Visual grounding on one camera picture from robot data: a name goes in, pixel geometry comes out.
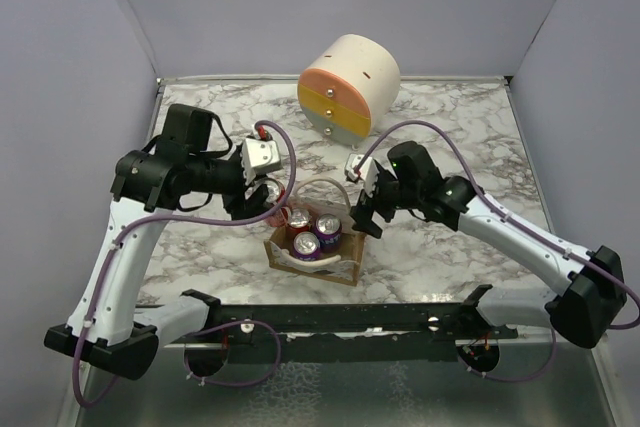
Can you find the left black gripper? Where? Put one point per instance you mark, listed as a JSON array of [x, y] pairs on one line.
[[238, 203]]

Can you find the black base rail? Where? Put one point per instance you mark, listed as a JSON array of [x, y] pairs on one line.
[[331, 333]]

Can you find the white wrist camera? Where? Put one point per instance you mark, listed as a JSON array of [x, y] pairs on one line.
[[258, 158], [366, 170]]

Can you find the red soda can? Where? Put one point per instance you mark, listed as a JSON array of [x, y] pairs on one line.
[[299, 221]]

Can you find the round three-drawer storage box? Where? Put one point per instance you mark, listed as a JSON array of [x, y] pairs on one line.
[[349, 88]]

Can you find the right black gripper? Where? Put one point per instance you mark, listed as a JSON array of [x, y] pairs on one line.
[[362, 213]]

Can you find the purple soda can front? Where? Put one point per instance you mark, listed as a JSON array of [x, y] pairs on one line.
[[328, 230]]

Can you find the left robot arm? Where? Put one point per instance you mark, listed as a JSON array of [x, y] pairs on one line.
[[105, 329]]

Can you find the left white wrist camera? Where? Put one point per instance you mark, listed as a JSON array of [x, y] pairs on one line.
[[258, 158]]

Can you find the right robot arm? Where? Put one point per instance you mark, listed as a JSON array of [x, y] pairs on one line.
[[582, 291]]

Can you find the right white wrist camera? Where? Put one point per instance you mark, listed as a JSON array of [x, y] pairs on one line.
[[366, 170]]

